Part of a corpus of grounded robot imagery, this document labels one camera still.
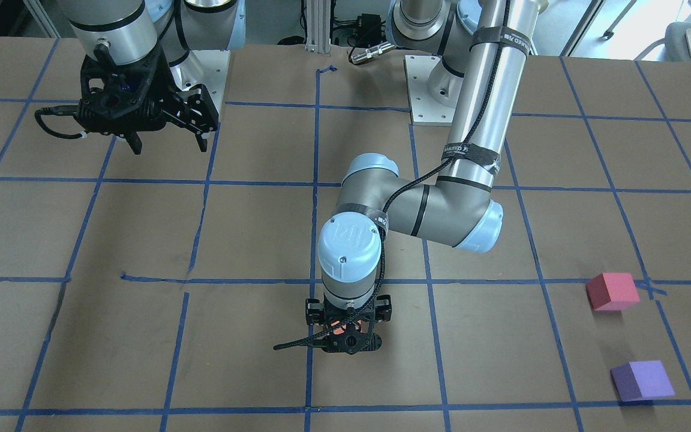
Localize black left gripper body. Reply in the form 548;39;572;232
319;297;383;355

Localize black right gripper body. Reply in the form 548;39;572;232
74;46;172;135

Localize orange foam cube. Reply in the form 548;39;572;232
329;319;359;337

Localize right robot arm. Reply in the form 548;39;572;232
35;1;246;155

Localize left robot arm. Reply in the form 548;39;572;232
295;1;549;355

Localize silver cylindrical connector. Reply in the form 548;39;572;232
348;41;396;65

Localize pink foam cube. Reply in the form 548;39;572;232
585;272;641;311

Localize purple foam cube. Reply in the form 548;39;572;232
611;360;675;402

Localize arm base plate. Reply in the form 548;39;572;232
405;55;464;127
170;50;231;114

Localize aluminium extrusion post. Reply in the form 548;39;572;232
304;0;332;56

